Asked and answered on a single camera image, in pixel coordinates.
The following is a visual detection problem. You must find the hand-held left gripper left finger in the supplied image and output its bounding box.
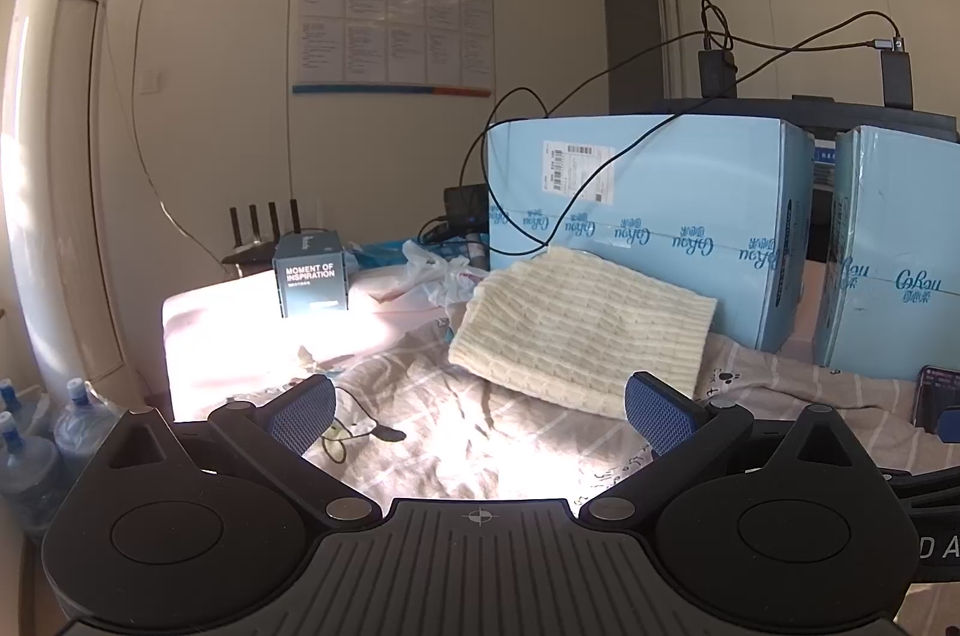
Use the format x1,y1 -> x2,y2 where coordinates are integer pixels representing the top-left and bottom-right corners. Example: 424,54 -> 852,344
97,373 -> 380,524

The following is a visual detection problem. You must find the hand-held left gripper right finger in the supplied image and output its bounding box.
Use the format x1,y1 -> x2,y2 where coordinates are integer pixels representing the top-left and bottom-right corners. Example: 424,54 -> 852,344
577,370 -> 860,524

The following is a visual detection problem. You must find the cream knitted sweater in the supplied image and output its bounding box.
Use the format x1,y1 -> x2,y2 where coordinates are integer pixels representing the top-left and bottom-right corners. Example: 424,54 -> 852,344
448,246 -> 719,421

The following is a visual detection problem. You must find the dark printed box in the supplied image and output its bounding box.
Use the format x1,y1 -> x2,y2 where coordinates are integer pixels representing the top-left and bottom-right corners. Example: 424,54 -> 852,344
272,233 -> 351,318

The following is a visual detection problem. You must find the black router with antennas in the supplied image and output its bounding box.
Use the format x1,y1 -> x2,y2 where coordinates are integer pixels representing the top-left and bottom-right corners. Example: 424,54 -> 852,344
223,199 -> 320,277

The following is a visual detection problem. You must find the light blue packet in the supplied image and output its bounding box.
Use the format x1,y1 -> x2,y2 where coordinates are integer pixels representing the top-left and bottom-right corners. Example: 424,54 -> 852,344
345,238 -> 421,271

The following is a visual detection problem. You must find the striped cartoon print bedsheet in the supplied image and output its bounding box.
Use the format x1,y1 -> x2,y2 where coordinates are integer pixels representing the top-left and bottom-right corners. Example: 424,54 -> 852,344
300,321 -> 960,502

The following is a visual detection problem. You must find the black smartphone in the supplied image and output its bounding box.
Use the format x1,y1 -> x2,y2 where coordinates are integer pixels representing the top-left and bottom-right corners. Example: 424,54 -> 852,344
913,364 -> 960,434

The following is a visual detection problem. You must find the white plastic bag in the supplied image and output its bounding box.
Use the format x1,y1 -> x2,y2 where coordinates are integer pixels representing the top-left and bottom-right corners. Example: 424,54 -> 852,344
401,238 -> 488,307

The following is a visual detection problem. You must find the large water bottle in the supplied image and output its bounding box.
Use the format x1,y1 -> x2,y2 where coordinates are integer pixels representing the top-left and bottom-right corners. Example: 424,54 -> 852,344
0,411 -> 65,532
0,379 -> 38,428
54,379 -> 121,479

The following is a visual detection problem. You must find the light blue box with label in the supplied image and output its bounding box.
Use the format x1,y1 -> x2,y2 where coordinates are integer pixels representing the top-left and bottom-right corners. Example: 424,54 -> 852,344
486,115 -> 817,353

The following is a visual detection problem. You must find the small black device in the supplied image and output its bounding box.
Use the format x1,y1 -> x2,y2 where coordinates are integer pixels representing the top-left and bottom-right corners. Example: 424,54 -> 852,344
442,184 -> 488,232

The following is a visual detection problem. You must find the large light blue box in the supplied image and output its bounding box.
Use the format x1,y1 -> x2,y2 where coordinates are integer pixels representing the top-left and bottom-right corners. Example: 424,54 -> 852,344
814,126 -> 960,374

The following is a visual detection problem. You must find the black power adapter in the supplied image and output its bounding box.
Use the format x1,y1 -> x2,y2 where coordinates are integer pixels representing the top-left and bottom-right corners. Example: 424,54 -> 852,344
699,49 -> 740,101
879,49 -> 914,110

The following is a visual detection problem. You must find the white standing air conditioner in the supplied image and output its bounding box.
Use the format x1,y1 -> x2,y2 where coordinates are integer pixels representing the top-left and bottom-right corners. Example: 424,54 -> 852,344
0,0 -> 132,397

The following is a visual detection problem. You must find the grey door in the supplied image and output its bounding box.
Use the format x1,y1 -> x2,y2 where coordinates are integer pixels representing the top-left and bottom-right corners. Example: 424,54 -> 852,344
600,0 -> 665,112

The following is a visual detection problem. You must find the black earphone cable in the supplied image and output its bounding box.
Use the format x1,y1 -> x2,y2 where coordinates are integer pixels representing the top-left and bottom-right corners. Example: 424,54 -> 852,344
322,385 -> 406,464

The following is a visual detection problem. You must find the long black cable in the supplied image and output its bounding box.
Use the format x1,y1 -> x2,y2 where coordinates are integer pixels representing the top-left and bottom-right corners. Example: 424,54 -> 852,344
416,32 -> 706,258

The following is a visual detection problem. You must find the thin wall cable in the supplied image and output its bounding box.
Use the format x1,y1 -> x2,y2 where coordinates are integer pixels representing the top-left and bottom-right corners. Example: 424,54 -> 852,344
124,0 -> 248,266

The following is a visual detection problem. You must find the wall poster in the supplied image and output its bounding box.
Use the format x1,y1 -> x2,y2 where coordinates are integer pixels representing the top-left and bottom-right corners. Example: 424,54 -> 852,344
292,0 -> 494,98

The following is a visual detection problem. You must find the black adapter cable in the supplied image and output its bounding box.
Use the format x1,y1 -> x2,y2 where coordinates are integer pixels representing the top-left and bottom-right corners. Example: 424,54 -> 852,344
701,0 -> 905,56

